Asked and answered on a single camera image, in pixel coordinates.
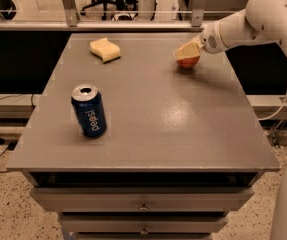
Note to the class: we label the metal guard rail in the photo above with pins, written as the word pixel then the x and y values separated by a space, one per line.
pixel 149 15

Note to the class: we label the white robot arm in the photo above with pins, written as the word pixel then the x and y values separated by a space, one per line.
pixel 260 22

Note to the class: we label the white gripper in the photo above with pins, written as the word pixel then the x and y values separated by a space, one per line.
pixel 210 40

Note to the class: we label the red apple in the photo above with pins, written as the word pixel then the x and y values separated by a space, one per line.
pixel 188 63

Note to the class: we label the blue pepsi can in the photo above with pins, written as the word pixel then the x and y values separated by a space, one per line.
pixel 88 107

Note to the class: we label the yellow sponge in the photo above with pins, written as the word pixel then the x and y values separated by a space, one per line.
pixel 105 50

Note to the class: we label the grey drawer cabinet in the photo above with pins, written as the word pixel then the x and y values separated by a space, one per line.
pixel 166 127

